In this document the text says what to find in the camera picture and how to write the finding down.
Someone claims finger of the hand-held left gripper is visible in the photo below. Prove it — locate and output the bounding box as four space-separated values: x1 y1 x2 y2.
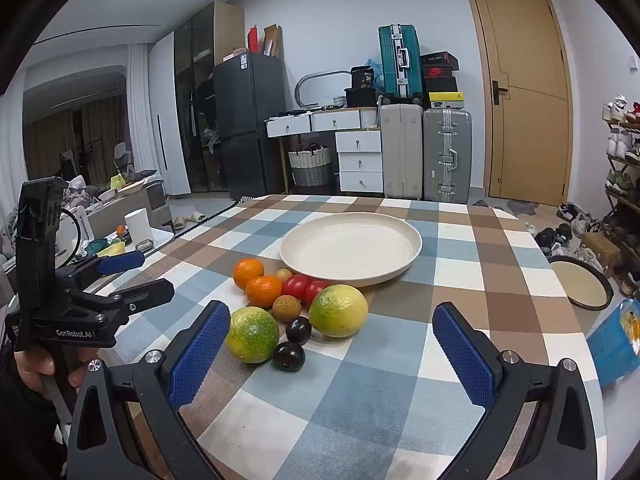
75 279 176 331
57 250 146 286

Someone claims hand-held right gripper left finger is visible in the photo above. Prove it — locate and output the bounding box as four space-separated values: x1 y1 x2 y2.
66 300 232 480

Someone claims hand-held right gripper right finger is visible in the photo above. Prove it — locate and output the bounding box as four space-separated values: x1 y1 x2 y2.
431 302 601 480

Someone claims green citrus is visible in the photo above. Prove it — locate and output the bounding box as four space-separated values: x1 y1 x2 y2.
225 306 280 364

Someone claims dark purple plum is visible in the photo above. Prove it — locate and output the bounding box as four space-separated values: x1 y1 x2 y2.
285 316 313 346
271 341 306 373

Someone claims orange mandarin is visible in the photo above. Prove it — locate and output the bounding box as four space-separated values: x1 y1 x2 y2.
245 276 284 309
233 258 265 291

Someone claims brown kiwi fruit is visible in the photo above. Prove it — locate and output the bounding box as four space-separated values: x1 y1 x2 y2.
272 295 303 323

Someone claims red tomato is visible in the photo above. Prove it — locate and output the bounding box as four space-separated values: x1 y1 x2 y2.
305 280 330 307
282 274 312 302

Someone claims yellow-green citrus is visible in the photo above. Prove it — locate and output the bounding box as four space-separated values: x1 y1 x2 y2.
308 284 369 338

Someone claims cream round plate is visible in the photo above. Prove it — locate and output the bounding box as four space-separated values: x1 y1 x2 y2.
279 212 424 288

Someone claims person's left hand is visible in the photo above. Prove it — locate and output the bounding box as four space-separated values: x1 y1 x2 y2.
14 346 101 406

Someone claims white cylinder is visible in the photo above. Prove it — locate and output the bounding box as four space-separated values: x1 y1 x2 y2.
124 208 153 247

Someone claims grey low cabinet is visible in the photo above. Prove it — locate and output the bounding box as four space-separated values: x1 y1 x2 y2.
82 180 168 241

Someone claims office chair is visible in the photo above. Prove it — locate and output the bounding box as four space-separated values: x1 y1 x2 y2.
112 142 133 176

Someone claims round black-rimmed tray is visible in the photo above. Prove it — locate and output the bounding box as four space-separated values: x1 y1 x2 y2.
548 255 614 311

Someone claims large blue bag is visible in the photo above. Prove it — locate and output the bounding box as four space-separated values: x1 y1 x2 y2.
586 299 640 388

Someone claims white curtain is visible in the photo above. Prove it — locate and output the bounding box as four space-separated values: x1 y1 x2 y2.
125 42 152 181

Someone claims pile of shoes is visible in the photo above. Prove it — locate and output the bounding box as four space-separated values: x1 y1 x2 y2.
532 202 608 271

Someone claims white wardrobe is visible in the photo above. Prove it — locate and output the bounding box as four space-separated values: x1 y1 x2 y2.
149 31 192 197

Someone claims small cardboard box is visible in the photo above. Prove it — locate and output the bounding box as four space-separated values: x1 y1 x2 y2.
582 232 621 272

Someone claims silver suitcase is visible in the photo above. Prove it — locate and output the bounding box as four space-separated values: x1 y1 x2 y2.
422 107 473 205

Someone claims dark grey fridge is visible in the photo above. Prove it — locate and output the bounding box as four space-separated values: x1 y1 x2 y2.
213 51 288 201

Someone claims woven basket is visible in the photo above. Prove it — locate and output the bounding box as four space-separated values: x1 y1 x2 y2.
287 142 332 187

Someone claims beige suitcase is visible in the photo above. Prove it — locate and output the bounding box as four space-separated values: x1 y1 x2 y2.
378 104 425 199

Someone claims glass door wardrobe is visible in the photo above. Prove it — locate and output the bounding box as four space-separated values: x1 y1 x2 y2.
174 1 246 193

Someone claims white drawer desk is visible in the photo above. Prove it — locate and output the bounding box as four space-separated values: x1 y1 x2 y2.
265 107 385 193

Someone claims wooden shoe rack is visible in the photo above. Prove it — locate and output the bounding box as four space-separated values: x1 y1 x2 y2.
602 95 640 296

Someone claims wooden door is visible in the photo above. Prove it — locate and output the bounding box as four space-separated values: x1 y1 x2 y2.
462 0 573 207

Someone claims yellow and black shoe box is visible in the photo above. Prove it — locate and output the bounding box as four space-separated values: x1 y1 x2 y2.
428 92 468 109

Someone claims oval mirror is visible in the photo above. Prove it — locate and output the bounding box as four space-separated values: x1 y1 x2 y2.
295 71 353 108

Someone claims tall cardboard box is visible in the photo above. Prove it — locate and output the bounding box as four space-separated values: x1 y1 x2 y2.
263 24 284 58

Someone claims plain black shoe box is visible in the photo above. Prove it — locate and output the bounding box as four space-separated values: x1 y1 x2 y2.
423 77 458 95

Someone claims black storage box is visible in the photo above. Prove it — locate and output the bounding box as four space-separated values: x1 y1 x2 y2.
345 87 378 108

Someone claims blue plastic bag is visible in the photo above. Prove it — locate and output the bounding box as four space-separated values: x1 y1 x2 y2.
364 57 385 90

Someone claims black paper bag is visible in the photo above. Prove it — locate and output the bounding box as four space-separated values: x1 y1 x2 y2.
350 65 377 90

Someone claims teal suitcase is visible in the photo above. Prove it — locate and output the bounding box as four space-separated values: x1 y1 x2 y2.
377 24 423 101

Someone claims black cable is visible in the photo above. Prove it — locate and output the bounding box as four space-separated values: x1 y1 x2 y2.
60 207 84 261

